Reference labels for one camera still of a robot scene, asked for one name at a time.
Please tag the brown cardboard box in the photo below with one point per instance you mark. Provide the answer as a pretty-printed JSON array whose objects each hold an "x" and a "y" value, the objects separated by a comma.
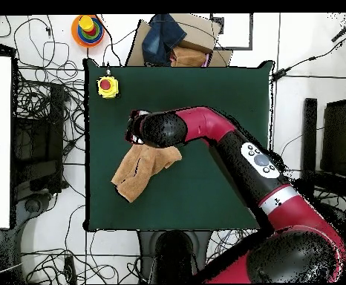
[{"x": 196, "y": 32}]

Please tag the blue denim jeans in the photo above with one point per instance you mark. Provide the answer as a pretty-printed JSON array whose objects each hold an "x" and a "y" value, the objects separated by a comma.
[{"x": 161, "y": 38}]

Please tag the yellow emergency stop button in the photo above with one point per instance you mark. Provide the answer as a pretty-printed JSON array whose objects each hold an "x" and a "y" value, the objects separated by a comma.
[{"x": 107, "y": 86}]

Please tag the pink cloth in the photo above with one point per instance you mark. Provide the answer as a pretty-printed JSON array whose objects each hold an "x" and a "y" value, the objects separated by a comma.
[{"x": 208, "y": 61}]

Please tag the grey stand base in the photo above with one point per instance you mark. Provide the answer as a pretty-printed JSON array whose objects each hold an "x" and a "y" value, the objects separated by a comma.
[{"x": 27, "y": 219}]

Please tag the black round foot knob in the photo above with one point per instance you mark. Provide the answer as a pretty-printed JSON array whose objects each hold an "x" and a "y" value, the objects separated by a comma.
[{"x": 32, "y": 204}]

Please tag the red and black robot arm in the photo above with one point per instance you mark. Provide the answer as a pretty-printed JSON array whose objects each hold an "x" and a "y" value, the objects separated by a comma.
[{"x": 244, "y": 166}]

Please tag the tan terry towel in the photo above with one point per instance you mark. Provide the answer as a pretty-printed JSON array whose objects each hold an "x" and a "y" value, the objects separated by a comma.
[{"x": 143, "y": 172}]

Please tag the dark green tablecloth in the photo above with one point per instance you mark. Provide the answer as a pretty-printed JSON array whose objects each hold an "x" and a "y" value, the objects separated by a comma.
[{"x": 176, "y": 89}]

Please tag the light brown folded cloth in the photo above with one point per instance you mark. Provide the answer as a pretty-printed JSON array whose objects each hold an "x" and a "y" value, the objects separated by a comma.
[{"x": 187, "y": 58}]

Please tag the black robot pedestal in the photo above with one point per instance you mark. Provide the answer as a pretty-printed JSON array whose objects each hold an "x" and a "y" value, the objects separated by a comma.
[{"x": 173, "y": 255}]

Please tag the long black flat bar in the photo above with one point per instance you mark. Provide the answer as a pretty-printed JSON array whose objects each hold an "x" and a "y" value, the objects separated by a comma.
[{"x": 309, "y": 136}]

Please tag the black power adapter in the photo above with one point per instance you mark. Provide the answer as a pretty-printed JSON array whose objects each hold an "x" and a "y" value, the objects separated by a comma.
[{"x": 280, "y": 74}]

